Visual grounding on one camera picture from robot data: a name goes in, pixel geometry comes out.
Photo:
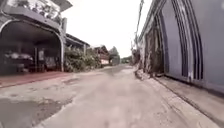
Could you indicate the building with red roof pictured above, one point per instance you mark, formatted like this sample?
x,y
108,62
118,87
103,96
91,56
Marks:
x,y
102,55

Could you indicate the grey concrete road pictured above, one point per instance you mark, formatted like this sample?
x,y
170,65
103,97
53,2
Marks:
x,y
110,96

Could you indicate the green bushes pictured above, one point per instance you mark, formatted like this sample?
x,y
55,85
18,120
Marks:
x,y
78,60

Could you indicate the low building with dark roof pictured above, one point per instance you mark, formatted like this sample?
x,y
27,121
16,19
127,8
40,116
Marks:
x,y
76,41

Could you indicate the red paved forecourt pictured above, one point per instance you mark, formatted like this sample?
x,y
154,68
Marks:
x,y
26,78

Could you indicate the building with arched carport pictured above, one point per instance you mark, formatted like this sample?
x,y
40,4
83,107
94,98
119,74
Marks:
x,y
30,36

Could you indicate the concrete kerb strip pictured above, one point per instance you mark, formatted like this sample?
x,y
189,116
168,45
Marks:
x,y
196,96

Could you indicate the grey metal gate wall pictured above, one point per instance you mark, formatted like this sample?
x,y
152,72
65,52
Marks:
x,y
186,40

